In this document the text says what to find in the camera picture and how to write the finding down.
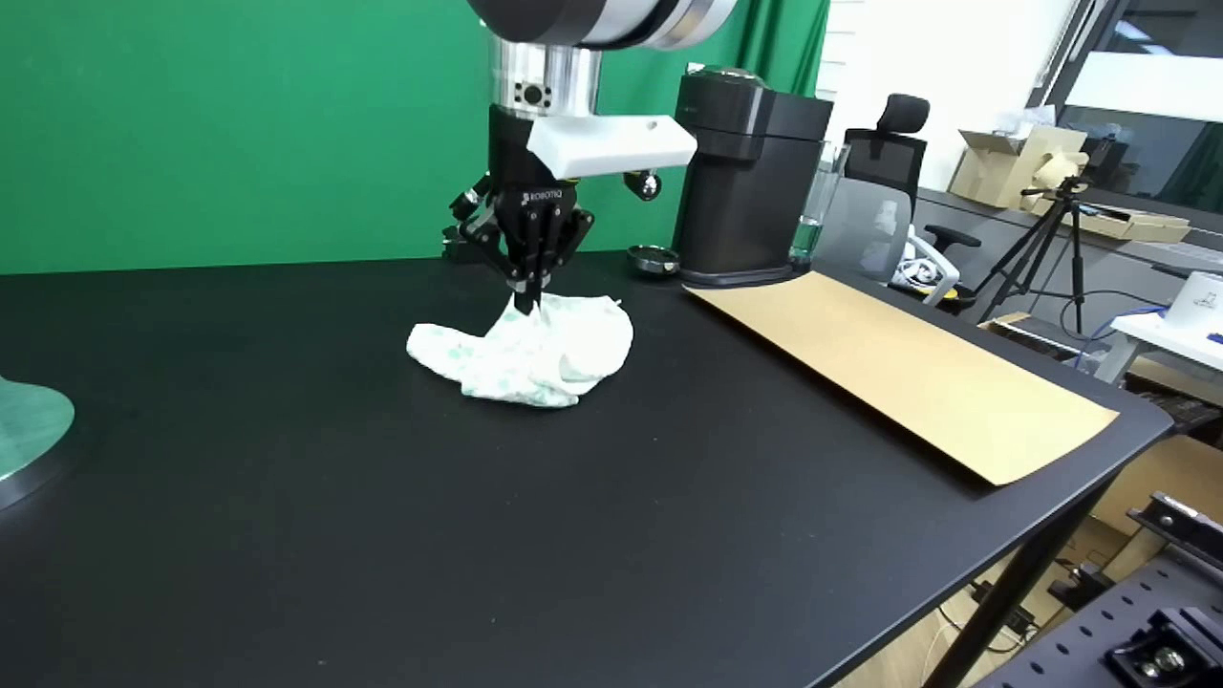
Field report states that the black perforated metal plate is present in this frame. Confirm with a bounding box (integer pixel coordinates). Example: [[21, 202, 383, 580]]
[[978, 554, 1223, 688]]

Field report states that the brown cardboard sheet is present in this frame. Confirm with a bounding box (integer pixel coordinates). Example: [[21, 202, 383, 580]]
[[680, 267, 1123, 491]]

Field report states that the small white device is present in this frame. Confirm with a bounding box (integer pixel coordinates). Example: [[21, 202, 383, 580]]
[[889, 225, 965, 309]]

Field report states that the grey mesh chair backrest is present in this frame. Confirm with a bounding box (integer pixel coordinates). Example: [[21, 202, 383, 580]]
[[811, 170, 917, 286]]

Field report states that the black camera tripod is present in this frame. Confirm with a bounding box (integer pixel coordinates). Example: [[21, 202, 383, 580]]
[[972, 173, 1091, 337]]

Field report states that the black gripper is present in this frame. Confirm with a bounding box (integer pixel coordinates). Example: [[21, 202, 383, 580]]
[[485, 104, 601, 319]]

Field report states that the white towel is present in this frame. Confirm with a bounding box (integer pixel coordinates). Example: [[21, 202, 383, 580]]
[[402, 286, 639, 415]]

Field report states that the black table leg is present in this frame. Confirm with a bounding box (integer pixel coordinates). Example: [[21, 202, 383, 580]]
[[919, 497, 1101, 688]]

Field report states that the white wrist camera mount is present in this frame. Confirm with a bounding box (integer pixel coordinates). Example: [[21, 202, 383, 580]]
[[527, 110, 699, 185]]

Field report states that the green curtain backdrop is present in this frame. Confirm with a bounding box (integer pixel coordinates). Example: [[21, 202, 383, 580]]
[[0, 0, 834, 281]]

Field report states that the black coffee machine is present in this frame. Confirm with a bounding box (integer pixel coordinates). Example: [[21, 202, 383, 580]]
[[664, 67, 838, 290]]

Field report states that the green plate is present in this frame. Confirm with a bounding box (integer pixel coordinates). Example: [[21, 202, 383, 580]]
[[0, 375, 76, 491]]

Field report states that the white paper sheet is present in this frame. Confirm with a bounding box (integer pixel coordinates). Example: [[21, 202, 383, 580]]
[[1107, 267, 1223, 375]]

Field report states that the open cardboard box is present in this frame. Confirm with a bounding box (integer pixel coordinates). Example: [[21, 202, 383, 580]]
[[947, 124, 1091, 216]]

